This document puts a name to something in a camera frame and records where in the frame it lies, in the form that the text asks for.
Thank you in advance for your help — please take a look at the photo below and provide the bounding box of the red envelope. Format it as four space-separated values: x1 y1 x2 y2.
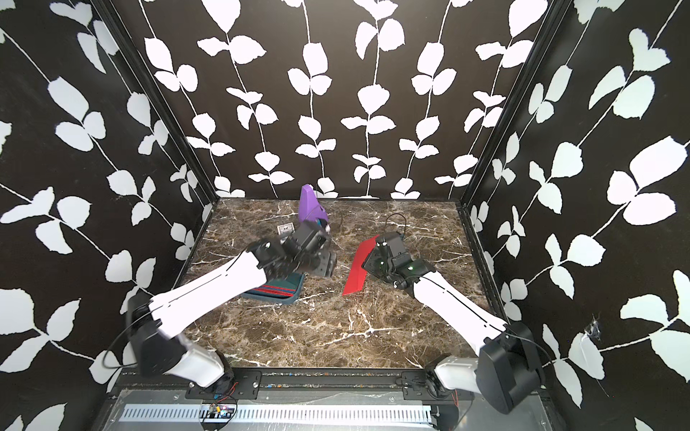
249 285 299 300
342 236 377 296

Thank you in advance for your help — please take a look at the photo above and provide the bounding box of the teal plastic storage box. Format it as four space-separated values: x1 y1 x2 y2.
241 273 305 305

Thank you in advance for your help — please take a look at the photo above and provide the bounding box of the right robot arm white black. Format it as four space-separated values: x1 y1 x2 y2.
352 232 544 414

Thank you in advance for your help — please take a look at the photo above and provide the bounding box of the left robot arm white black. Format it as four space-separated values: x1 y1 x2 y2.
124 221 336 388

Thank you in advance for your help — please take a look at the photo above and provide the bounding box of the small white card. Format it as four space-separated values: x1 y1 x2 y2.
277 223 295 237

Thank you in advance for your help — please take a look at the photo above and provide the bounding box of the purple pyramid metronome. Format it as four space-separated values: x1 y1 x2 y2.
298 184 329 229

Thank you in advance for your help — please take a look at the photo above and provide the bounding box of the small green circuit board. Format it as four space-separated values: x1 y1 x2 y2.
201 404 235 422

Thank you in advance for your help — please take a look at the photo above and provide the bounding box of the black aluminium front rail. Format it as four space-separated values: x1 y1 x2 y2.
107 367 551 402

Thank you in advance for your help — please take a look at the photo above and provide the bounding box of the white perforated cable tray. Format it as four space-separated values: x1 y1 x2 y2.
116 404 436 427

